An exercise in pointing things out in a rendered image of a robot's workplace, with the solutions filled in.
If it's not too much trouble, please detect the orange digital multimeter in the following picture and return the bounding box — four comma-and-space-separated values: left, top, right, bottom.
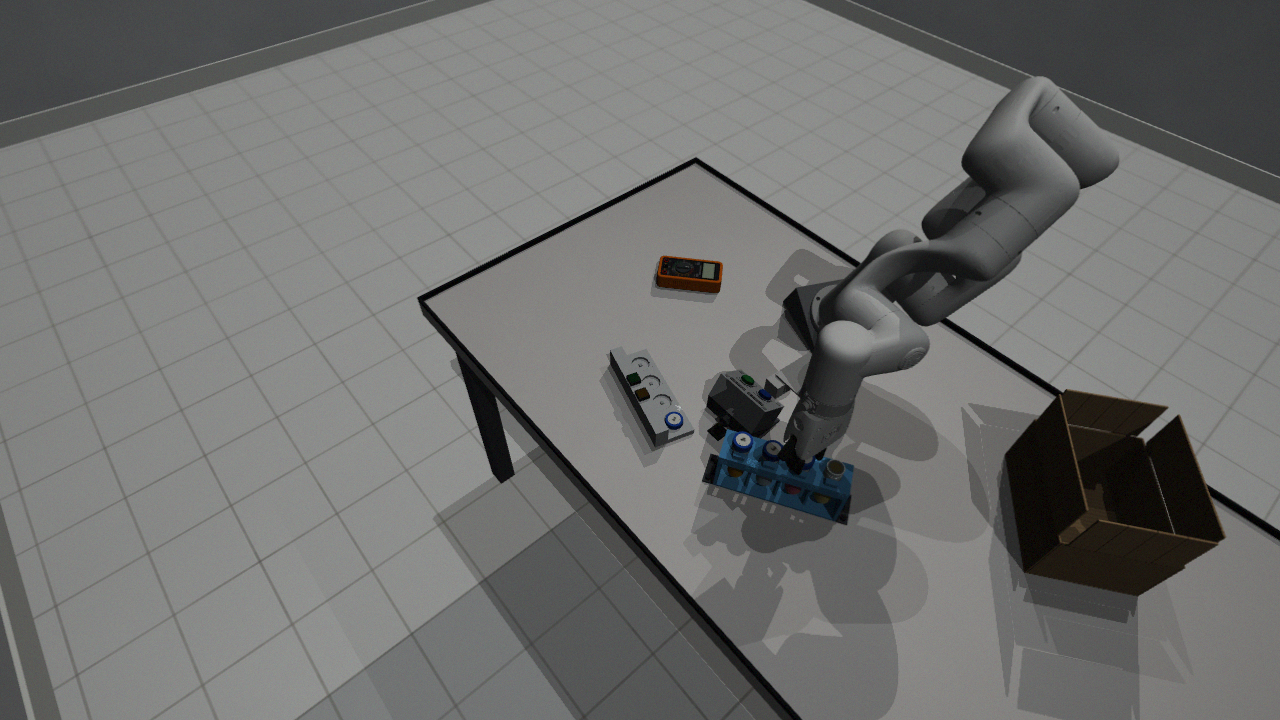
657, 256, 723, 293

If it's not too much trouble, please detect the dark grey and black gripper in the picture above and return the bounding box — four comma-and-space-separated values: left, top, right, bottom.
777, 398, 855, 475

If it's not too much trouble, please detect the dark grey button housing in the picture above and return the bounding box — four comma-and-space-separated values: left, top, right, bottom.
707, 369, 785, 441

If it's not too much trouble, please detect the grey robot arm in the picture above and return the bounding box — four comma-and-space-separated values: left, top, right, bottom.
764, 76, 1120, 418

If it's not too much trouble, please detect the black table edge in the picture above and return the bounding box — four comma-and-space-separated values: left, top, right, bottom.
417, 158, 1280, 720

